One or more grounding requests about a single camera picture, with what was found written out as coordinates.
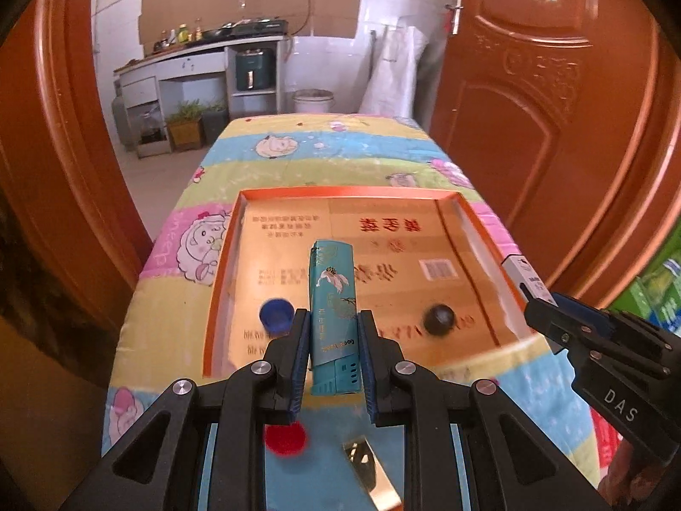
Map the white lighter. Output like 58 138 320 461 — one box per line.
500 254 559 307

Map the blue bottle cap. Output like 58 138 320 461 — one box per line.
259 298 295 333

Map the orange cardboard tray box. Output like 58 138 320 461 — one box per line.
202 186 538 379

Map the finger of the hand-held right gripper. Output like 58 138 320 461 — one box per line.
524 301 602 368
552 292 674 363

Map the white woven sack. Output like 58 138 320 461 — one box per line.
359 26 429 118

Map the dark jug in rack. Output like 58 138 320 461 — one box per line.
135 106 171 158

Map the black gas stove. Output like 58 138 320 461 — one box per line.
205 20 289 38

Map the grey kitchen counter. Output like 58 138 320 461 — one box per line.
113 34 293 118

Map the potted green plant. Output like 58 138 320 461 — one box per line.
166 101 206 151

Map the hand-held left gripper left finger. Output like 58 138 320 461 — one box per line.
58 309 312 511

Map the teal lighter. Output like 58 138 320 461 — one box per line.
306 239 365 397

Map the cartoon printed blanket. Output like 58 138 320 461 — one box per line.
101 113 607 511

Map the red bottle cap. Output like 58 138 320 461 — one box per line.
265 422 308 456

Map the white bucket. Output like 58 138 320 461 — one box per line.
292 89 336 114

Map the black bottle cap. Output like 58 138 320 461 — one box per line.
423 303 455 337

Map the orange wooden door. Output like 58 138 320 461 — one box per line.
428 0 661 288

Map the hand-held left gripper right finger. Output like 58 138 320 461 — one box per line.
356 309 612 511

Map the grey gas cylinder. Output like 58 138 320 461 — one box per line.
111 80 131 147

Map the dark green air fryer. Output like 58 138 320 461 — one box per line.
235 48 276 92

